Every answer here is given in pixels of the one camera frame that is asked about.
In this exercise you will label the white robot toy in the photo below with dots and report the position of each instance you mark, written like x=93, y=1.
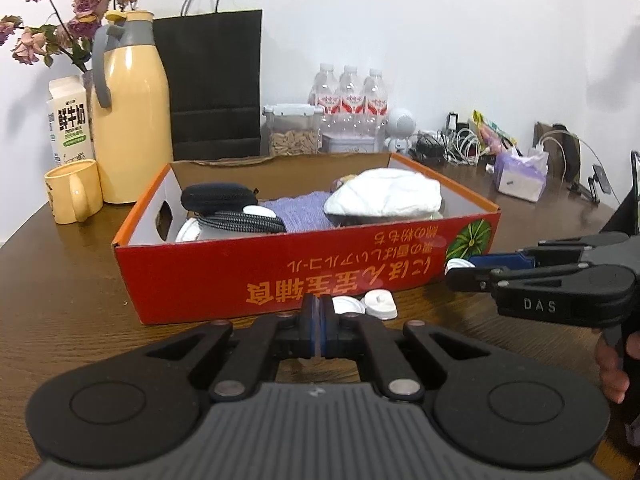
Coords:
x=402, y=127

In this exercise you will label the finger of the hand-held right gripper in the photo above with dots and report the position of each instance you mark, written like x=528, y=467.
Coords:
x=500, y=260
x=475, y=279

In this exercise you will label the white plastic cap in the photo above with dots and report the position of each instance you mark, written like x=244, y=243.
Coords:
x=381, y=305
x=459, y=266
x=347, y=306

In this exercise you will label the white milk carton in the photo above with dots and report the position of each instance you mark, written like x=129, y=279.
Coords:
x=70, y=125

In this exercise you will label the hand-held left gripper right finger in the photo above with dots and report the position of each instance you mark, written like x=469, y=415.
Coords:
x=327, y=327

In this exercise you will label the black paper bag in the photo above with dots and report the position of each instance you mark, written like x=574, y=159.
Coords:
x=215, y=75

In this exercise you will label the white crumpled cloth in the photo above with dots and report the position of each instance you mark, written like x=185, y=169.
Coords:
x=385, y=192

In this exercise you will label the clear food container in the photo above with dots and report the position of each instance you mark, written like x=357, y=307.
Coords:
x=292, y=135

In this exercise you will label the yellow mug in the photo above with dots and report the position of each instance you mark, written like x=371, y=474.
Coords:
x=65, y=195

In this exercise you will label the red cardboard box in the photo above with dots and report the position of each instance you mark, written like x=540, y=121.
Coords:
x=225, y=275

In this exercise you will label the colourful snack packet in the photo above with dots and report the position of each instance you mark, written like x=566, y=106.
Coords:
x=492, y=127

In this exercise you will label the black phone stand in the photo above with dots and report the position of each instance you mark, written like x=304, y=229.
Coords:
x=600, y=180

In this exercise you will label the dried pink flower bouquet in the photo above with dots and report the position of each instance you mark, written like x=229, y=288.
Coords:
x=85, y=2

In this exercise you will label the purple tin box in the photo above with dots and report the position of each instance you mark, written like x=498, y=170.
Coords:
x=350, y=144

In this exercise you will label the white oval case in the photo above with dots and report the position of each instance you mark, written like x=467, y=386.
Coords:
x=262, y=211

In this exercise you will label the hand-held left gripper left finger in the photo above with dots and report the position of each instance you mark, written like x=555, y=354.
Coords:
x=310, y=327

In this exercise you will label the yellow white plush toy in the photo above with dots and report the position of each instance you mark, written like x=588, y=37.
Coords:
x=345, y=182

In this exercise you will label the yellow thermos jug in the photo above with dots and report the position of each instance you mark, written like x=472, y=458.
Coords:
x=135, y=125

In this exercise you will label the purple tissue pack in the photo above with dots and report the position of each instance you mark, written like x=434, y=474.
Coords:
x=520, y=177

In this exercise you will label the purple knitted cloth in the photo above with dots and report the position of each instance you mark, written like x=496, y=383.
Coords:
x=300, y=212

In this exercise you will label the person's right hand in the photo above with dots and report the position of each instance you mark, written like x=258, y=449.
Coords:
x=627, y=375

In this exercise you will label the black zip case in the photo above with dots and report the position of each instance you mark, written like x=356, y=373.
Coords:
x=215, y=195

